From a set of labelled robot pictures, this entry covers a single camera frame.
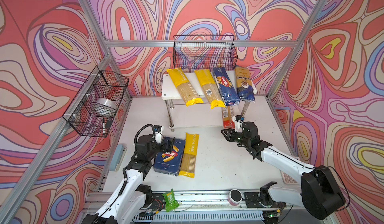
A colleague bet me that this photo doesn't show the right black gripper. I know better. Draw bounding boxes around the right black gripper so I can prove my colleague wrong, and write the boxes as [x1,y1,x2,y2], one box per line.
[220,128,250,147]

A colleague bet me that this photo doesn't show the blue Barilla rigatoni box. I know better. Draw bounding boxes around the blue Barilla rigatoni box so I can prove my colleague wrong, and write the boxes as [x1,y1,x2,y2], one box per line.
[153,139,186,177]

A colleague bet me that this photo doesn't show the red spaghetti bag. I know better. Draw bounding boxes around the red spaghetti bag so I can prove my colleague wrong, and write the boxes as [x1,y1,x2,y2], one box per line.
[222,106,235,129]

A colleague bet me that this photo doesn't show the yellow Pastatime spaghetti bag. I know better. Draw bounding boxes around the yellow Pastatime spaghetti bag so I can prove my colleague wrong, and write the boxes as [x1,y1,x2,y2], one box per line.
[167,68,203,107]
[179,133,199,178]

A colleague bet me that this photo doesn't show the blue Barilla spaghetti box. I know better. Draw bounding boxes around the blue Barilla spaghetti box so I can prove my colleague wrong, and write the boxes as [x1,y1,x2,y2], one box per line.
[213,67,240,106]

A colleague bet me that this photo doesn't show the clear blue spaghetti bag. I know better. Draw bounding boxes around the clear blue spaghetti bag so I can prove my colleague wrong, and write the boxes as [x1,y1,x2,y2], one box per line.
[235,65,255,102]

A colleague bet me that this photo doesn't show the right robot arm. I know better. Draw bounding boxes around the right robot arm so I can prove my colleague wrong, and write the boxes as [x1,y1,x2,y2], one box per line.
[221,121,346,220]

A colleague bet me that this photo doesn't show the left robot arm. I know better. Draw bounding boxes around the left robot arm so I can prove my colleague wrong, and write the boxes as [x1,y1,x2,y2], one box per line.
[82,134,176,224]

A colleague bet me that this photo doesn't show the light blue stapler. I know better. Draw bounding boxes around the light blue stapler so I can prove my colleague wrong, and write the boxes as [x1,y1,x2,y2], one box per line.
[109,144,127,172]

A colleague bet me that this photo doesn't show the green snack packet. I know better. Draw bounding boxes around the green snack packet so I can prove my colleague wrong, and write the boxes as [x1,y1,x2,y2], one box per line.
[162,189,180,212]

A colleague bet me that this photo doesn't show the small round speaker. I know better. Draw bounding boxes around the small round speaker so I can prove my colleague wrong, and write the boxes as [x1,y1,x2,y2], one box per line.
[228,189,243,206]

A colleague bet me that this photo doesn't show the black marker pen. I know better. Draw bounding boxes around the black marker pen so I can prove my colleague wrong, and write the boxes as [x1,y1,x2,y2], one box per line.
[102,118,106,136]

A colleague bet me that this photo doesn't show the white pink calculator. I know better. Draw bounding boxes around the white pink calculator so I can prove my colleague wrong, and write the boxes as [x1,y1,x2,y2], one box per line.
[281,171,299,185]

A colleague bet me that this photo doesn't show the silver tape roll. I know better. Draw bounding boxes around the silver tape roll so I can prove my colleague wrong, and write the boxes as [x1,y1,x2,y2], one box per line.
[94,98,118,117]

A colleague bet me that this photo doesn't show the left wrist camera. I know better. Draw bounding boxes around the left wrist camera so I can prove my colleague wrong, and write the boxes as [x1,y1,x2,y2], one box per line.
[154,125,164,145]

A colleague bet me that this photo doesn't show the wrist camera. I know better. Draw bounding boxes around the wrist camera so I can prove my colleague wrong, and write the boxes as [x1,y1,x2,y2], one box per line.
[154,125,164,145]
[233,115,245,132]

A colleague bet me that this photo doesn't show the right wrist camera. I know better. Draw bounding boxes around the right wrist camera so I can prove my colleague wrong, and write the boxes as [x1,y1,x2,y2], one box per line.
[233,115,245,132]

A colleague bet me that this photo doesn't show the left black wire basket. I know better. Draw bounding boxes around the left black wire basket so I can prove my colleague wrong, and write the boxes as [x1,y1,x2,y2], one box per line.
[63,66,129,138]

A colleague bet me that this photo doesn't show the black wire basket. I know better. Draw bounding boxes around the black wire basket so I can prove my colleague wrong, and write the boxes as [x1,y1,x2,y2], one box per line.
[63,66,129,138]
[173,34,238,72]

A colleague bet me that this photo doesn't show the back black wire basket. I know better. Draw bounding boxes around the back black wire basket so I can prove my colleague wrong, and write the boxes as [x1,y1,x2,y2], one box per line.
[173,34,238,72]

